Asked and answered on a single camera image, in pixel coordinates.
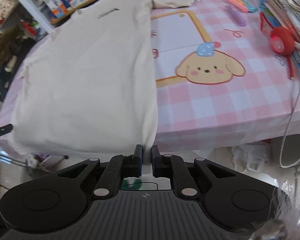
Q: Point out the blue marker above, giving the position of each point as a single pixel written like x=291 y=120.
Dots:
x=250 y=6

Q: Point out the stack of books and papers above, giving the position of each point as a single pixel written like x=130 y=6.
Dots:
x=292 y=5

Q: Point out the red plastic frame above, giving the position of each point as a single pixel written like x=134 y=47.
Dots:
x=262 y=22

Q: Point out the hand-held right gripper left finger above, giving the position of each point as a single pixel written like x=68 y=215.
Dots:
x=138 y=161

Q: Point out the white and wooden bookshelf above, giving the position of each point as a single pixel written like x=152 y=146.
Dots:
x=37 y=15

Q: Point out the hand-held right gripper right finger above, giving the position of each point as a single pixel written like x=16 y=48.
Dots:
x=155 y=162

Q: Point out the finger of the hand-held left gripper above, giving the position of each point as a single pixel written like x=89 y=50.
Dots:
x=1 y=131

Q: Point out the cream printed t-shirt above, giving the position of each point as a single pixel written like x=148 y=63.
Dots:
x=90 y=80

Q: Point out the red pencil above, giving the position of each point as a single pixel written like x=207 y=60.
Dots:
x=291 y=67

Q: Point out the pink marker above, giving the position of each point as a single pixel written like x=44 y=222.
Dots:
x=237 y=5

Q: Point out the purple marker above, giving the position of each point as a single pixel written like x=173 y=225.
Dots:
x=236 y=15

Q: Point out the pink checked cartoon desk mat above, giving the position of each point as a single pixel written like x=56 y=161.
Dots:
x=215 y=105

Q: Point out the clear plastic bag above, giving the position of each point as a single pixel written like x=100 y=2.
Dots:
x=252 y=157

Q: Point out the tall orange white box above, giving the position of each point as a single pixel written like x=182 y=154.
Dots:
x=55 y=5

